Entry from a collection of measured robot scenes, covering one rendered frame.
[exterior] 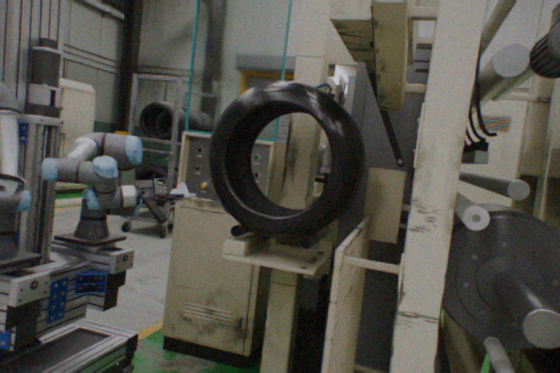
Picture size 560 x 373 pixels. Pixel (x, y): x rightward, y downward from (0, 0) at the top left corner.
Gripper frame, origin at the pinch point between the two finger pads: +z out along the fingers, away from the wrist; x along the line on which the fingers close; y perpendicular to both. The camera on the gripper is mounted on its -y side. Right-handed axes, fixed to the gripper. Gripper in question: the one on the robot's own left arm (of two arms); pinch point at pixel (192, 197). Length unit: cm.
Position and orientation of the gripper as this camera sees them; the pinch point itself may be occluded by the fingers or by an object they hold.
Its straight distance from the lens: 176.0
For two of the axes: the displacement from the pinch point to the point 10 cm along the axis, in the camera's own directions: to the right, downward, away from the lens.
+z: 9.1, -0.6, 4.1
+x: -3.9, 2.4, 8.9
